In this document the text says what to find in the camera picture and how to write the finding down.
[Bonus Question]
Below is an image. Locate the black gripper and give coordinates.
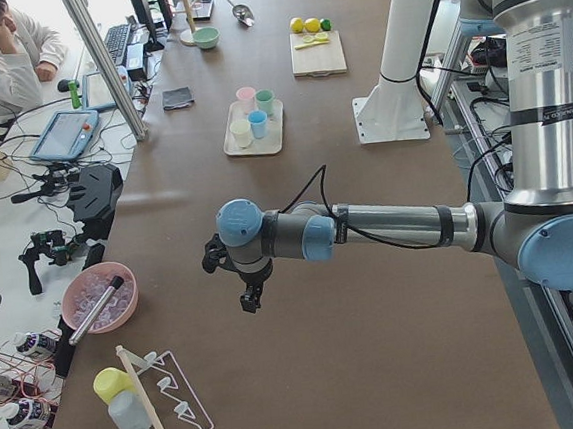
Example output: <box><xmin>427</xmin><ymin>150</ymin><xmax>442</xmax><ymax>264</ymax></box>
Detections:
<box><xmin>234</xmin><ymin>259</ymin><xmax>273</xmax><ymax>312</ymax></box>

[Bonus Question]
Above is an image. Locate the cream cup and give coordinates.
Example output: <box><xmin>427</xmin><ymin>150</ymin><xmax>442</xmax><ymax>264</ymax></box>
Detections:
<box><xmin>229</xmin><ymin>119</ymin><xmax>253</xmax><ymax>149</ymax></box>

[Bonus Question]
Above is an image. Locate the blue cup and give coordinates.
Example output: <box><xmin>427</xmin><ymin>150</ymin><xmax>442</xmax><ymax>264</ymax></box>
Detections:
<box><xmin>247</xmin><ymin>109</ymin><xmax>268</xmax><ymax>140</ymax></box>

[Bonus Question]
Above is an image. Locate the green cup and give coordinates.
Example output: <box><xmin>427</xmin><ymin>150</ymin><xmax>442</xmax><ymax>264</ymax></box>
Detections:
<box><xmin>255</xmin><ymin>89</ymin><xmax>275</xmax><ymax>117</ymax></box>

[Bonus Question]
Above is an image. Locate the pink cup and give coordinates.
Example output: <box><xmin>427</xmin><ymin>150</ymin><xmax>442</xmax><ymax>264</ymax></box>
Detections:
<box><xmin>236</xmin><ymin>86</ymin><xmax>256</xmax><ymax>115</ymax></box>

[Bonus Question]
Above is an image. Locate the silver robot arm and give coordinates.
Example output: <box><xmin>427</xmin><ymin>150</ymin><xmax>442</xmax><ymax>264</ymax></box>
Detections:
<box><xmin>202</xmin><ymin>0</ymin><xmax>573</xmax><ymax>312</ymax></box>

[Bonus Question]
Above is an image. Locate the beige rabbit tray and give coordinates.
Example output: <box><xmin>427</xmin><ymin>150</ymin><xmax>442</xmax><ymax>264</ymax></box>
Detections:
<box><xmin>223</xmin><ymin>99</ymin><xmax>284</xmax><ymax>157</ymax></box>

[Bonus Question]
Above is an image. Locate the metal pestle in bowl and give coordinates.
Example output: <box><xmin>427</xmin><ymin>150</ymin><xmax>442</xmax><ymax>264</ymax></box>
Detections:
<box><xmin>68</xmin><ymin>275</ymin><xmax>124</xmax><ymax>346</ymax></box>

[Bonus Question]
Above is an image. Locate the yellow cup on rack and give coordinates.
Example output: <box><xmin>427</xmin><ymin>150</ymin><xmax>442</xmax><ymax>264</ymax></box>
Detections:
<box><xmin>93</xmin><ymin>367</ymin><xmax>134</xmax><ymax>405</ymax></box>

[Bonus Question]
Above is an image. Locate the grey cup on rack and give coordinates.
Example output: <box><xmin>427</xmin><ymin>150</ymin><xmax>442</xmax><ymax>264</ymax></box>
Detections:
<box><xmin>108</xmin><ymin>390</ymin><xmax>152</xmax><ymax>429</ymax></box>

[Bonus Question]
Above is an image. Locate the pink bowl with ice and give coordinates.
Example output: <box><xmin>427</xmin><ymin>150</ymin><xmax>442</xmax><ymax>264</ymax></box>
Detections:
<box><xmin>62</xmin><ymin>262</ymin><xmax>139</xmax><ymax>334</ymax></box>

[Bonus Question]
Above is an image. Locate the grey folded cloth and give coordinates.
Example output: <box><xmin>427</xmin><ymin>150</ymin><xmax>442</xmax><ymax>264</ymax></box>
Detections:
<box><xmin>162</xmin><ymin>87</ymin><xmax>194</xmax><ymax>111</ymax></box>

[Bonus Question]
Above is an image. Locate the white pillar base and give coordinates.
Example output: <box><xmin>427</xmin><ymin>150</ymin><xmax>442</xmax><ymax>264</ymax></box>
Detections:
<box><xmin>353</xmin><ymin>0</ymin><xmax>440</xmax><ymax>144</ymax></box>

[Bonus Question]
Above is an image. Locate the blue teach pendant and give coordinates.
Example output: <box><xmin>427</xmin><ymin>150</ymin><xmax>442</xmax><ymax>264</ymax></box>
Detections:
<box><xmin>80</xmin><ymin>71</ymin><xmax>116</xmax><ymax>113</ymax></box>
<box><xmin>29</xmin><ymin>109</ymin><xmax>99</xmax><ymax>162</ymax></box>

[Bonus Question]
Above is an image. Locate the wooden cutting board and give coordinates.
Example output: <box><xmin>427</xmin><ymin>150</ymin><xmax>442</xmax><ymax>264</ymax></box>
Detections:
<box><xmin>289</xmin><ymin>31</ymin><xmax>347</xmax><ymax>77</ymax></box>

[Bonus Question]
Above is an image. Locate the yellow plastic knife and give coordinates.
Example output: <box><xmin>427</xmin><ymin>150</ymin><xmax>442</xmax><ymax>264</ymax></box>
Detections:
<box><xmin>293</xmin><ymin>39</ymin><xmax>331</xmax><ymax>51</ymax></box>

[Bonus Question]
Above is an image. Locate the green bowl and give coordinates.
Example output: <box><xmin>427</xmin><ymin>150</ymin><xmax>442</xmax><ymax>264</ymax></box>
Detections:
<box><xmin>192</xmin><ymin>26</ymin><xmax>220</xmax><ymax>50</ymax></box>

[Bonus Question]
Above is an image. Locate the lemon half outer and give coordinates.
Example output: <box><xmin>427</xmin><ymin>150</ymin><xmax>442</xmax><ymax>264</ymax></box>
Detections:
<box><xmin>314</xmin><ymin>32</ymin><xmax>328</xmax><ymax>42</ymax></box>

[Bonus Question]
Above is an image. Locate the wooden cup stand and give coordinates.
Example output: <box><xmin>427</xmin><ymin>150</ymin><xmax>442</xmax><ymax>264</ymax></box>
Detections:
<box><xmin>180</xmin><ymin>0</ymin><xmax>197</xmax><ymax>47</ymax></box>

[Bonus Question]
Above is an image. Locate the whole lemon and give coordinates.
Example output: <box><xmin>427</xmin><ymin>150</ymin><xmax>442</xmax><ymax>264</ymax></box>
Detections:
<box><xmin>303</xmin><ymin>17</ymin><xmax>321</xmax><ymax>34</ymax></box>
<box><xmin>289</xmin><ymin>17</ymin><xmax>304</xmax><ymax>34</ymax></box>

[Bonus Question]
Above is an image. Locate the green lime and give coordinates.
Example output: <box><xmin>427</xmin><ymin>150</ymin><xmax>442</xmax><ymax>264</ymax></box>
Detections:
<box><xmin>320</xmin><ymin>18</ymin><xmax>332</xmax><ymax>31</ymax></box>

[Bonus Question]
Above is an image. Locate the metal scoop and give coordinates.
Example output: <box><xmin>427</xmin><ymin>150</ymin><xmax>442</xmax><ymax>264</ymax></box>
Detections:
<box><xmin>227</xmin><ymin>0</ymin><xmax>255</xmax><ymax>27</ymax></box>

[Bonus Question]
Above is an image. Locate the black keyboard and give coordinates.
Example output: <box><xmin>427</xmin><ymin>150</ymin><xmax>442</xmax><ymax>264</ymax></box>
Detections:
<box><xmin>103</xmin><ymin>24</ymin><xmax>132</xmax><ymax>66</ymax></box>

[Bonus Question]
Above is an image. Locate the black monitor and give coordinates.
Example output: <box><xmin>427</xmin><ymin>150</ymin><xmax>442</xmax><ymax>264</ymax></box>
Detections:
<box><xmin>130</xmin><ymin>0</ymin><xmax>168</xmax><ymax>53</ymax></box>

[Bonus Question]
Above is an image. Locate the seated person white shirt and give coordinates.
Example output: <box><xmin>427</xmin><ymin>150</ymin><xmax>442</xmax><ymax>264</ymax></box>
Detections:
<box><xmin>0</xmin><ymin>0</ymin><xmax>68</xmax><ymax>125</ymax></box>

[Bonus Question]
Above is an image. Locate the white wire cup rack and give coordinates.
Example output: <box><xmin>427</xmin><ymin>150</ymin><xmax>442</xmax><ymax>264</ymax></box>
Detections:
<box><xmin>116</xmin><ymin>345</ymin><xmax>215</xmax><ymax>429</ymax></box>

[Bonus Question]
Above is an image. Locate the aluminium frame post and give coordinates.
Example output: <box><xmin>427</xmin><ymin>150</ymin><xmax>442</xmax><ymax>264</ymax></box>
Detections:
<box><xmin>61</xmin><ymin>0</ymin><xmax>148</xmax><ymax>141</ymax></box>

